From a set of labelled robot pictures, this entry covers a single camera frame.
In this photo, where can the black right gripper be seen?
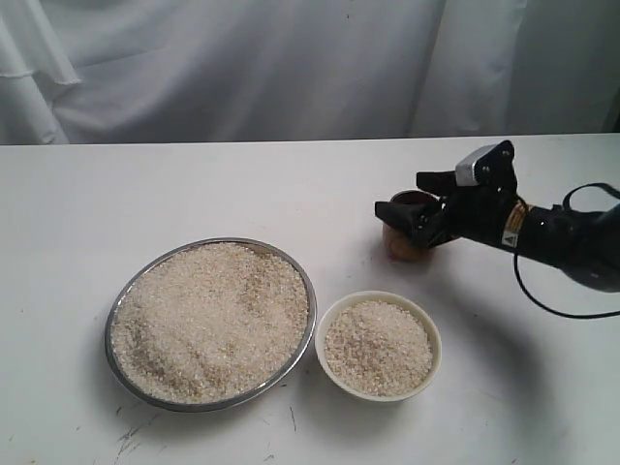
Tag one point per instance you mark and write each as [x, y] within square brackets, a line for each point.
[488, 214]

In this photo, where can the brown wooden cup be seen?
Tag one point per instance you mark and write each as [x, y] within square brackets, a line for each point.
[396, 243]

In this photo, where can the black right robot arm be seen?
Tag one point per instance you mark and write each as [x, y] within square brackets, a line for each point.
[584, 245]

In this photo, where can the white ceramic bowl of rice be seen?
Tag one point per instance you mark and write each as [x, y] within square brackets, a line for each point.
[378, 347]

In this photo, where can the steel plate of rice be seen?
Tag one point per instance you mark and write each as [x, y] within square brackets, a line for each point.
[210, 325]

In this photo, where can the white backdrop cloth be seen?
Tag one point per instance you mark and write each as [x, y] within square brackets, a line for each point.
[185, 71]

